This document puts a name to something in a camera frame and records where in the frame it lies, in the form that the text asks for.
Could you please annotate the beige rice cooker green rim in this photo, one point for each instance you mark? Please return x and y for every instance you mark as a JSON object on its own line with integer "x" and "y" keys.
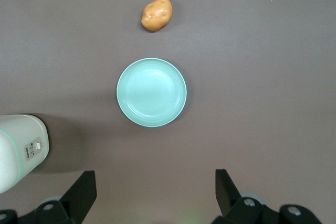
{"x": 15, "y": 140}

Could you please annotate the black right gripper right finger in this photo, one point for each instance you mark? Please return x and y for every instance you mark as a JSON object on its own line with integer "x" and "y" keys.
{"x": 231, "y": 203}

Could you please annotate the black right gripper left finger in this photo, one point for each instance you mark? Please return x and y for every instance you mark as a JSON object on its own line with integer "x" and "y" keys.
{"x": 76, "y": 195}

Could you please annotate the brown toy potato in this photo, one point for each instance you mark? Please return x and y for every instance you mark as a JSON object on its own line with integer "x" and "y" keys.
{"x": 157, "y": 14}

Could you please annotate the brown table mat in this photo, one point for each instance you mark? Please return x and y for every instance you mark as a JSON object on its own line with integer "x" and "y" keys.
{"x": 249, "y": 77}

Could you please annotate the mint green round plate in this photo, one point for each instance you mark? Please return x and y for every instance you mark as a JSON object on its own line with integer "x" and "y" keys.
{"x": 151, "y": 92}

